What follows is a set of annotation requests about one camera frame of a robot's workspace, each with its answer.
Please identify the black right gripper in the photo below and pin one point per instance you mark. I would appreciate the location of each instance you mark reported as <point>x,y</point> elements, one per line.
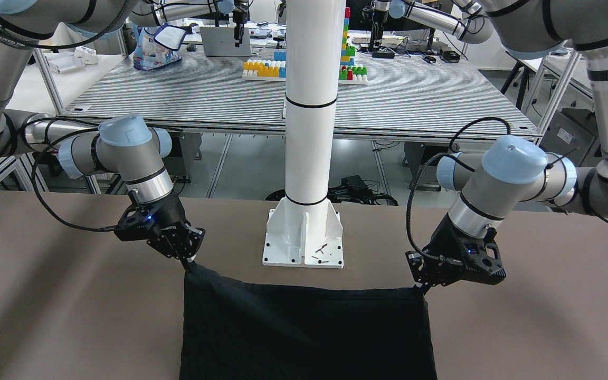
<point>170,217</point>

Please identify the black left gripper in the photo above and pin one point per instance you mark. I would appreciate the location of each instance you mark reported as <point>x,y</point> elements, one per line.
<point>444,235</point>

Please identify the black t-shirt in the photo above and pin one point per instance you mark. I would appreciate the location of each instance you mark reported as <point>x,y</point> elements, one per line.
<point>236,330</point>

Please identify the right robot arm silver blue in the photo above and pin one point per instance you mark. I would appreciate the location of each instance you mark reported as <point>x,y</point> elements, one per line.
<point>124,145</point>

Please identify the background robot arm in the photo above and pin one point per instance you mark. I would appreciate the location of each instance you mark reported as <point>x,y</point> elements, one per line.
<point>474,27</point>

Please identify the white central pole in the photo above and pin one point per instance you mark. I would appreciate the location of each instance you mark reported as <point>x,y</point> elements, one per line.
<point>304,230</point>

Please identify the striped background table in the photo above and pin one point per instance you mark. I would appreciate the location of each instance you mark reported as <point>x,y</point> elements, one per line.
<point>405,99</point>

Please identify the colourful toy block set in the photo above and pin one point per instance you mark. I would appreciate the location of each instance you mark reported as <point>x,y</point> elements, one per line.
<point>316,51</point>

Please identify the snack bag blue white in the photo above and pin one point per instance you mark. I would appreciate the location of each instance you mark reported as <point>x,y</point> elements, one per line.
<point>157,47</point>

